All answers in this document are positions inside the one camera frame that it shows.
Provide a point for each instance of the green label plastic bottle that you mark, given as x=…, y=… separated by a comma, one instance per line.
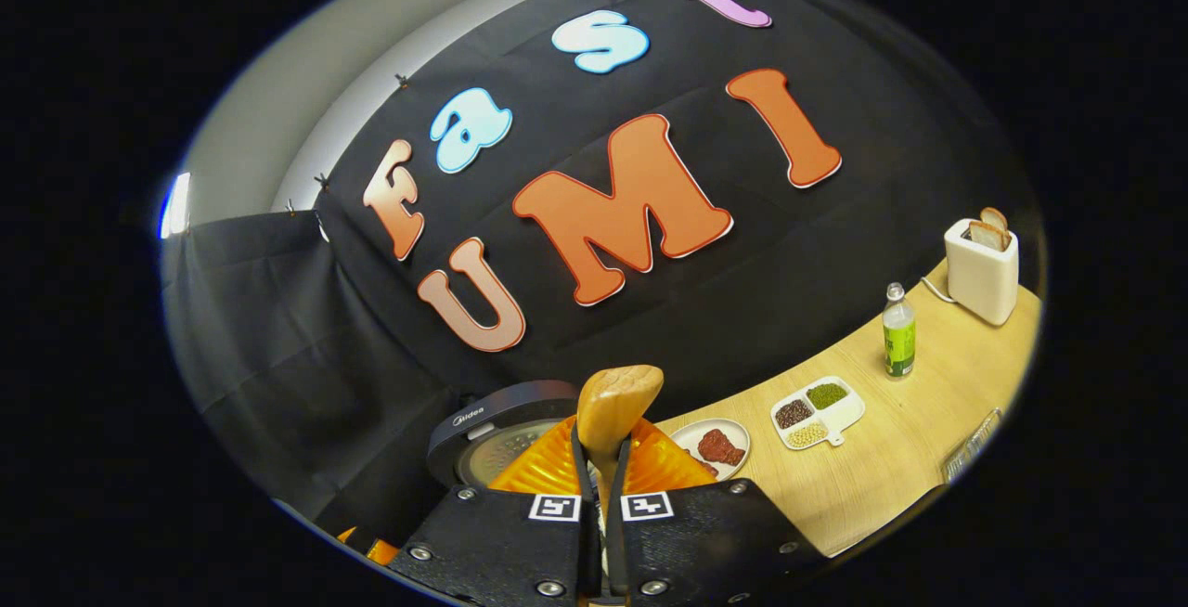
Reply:
x=898, y=338

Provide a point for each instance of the white oval plate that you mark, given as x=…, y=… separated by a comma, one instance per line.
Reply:
x=691, y=431

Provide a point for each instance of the white toaster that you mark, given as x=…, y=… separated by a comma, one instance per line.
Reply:
x=979, y=282

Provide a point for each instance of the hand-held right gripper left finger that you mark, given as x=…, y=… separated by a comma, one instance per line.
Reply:
x=587, y=533

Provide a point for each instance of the ceiling light bar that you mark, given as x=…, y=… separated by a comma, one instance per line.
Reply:
x=176, y=205

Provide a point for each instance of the red meat patty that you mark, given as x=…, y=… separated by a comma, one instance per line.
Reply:
x=703, y=466
x=721, y=447

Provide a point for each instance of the wooden spoon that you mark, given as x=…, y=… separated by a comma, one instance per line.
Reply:
x=614, y=407

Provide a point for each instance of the toasted bread slice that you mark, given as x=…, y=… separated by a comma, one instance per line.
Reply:
x=987, y=236
x=996, y=215

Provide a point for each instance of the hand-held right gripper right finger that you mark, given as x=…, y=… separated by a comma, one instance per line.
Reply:
x=617, y=533

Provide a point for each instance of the black backdrop cloth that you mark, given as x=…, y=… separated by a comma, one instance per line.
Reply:
x=742, y=310

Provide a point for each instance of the white divided bean dish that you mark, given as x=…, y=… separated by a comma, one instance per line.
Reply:
x=821, y=412

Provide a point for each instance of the grey rice cooker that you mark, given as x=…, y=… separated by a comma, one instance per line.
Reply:
x=483, y=440

